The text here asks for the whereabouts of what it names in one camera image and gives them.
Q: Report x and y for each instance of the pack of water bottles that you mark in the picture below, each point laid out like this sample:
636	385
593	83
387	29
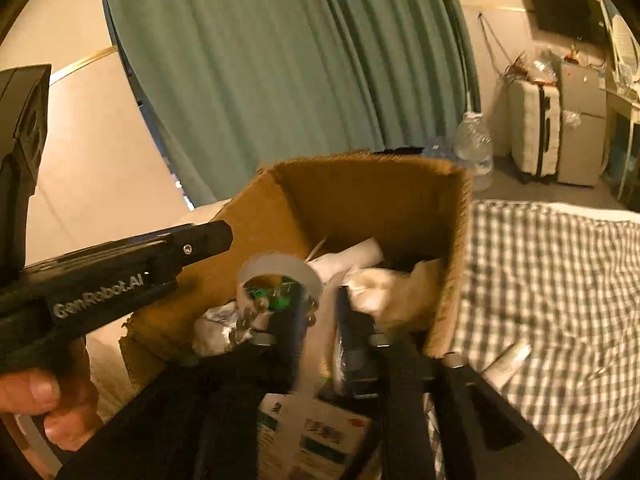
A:
440	149

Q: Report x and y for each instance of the green packet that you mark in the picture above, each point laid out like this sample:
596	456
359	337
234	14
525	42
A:
270	297

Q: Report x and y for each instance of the person's left hand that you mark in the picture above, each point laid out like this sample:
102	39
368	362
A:
40	395

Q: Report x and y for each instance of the white suitcase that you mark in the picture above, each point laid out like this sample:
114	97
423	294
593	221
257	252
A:
532	130

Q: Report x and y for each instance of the checked bed sheet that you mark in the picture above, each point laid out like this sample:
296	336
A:
550	285

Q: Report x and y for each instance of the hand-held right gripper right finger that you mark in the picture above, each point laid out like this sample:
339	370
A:
355	350

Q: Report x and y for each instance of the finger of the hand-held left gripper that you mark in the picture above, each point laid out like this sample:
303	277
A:
205	242

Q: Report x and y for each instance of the white dressing table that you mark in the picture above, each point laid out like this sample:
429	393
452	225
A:
625	100

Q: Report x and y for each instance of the teal curtain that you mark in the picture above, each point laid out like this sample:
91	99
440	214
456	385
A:
225	60
400	35

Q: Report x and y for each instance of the cardboard box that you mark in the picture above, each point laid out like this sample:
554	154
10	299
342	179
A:
375	200

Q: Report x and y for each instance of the clear plastic bag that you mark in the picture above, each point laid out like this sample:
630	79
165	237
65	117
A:
535	67

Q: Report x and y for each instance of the white tape roll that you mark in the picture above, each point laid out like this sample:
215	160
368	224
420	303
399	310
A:
260	265

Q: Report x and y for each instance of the grey mini fridge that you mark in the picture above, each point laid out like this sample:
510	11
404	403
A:
580	125

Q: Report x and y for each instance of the dark cloth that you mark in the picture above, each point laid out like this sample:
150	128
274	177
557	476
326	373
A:
397	150

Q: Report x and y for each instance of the white plush toy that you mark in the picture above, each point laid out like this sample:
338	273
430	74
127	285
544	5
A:
380	290

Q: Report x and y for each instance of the white bottle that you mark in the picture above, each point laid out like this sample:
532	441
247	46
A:
350	257

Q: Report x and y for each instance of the black television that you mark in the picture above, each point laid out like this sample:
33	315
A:
565	10

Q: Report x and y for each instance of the silver floral packet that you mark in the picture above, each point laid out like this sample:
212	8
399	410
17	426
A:
215	325

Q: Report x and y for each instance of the large water jug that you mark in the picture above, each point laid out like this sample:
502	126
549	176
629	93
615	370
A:
472	145

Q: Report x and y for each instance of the white tube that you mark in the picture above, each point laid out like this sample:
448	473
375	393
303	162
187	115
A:
505	365

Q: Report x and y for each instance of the white carton with green label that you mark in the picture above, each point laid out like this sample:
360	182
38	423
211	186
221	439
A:
320	430

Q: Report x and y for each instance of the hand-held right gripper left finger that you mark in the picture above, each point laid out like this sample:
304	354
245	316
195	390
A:
290	360

